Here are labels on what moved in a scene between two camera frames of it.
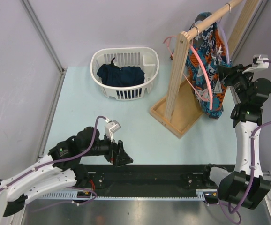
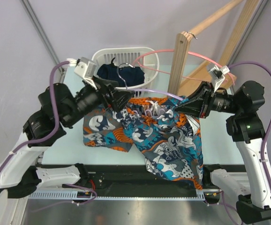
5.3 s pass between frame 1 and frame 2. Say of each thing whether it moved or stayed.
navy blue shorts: stayed
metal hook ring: moved
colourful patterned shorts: moved
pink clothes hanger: moved
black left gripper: moved
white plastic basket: stayed
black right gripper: moved
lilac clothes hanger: moved
